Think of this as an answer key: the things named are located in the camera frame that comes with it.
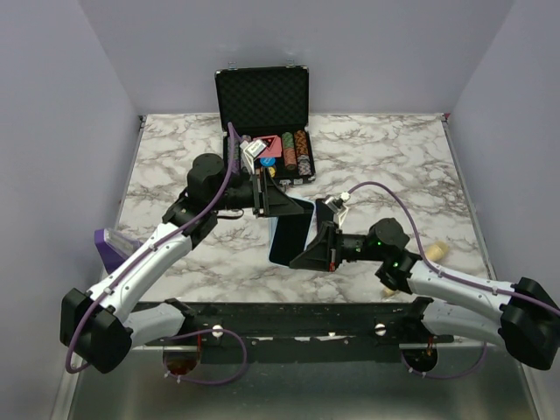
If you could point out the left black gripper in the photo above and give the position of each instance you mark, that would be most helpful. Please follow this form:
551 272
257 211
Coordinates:
269 200

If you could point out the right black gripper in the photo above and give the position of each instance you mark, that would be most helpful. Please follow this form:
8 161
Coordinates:
325 254

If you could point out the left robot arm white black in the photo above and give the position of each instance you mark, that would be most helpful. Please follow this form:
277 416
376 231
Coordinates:
101 325

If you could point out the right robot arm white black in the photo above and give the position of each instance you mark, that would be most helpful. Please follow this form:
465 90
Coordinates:
521 317

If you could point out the black aluminium poker chip case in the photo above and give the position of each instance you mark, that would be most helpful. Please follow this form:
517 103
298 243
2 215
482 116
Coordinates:
271 101

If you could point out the blue dealer button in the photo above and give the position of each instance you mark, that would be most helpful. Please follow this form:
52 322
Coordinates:
267 161

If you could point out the pink card deck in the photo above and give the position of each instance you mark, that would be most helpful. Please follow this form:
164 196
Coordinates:
273 146

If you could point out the purple plastic card holder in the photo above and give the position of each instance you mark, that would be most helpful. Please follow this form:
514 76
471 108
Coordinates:
114 247

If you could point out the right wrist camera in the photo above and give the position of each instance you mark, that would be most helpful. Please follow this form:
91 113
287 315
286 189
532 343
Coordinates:
337 207

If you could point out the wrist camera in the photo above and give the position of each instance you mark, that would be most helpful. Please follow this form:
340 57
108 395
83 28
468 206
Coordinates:
337 207
250 151

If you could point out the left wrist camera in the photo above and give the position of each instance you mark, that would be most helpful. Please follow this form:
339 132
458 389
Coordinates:
250 151

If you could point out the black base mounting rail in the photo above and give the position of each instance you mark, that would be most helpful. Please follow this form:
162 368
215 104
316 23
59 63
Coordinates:
302 333

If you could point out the beige wooden handle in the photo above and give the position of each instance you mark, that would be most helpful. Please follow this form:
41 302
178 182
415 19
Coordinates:
435 252

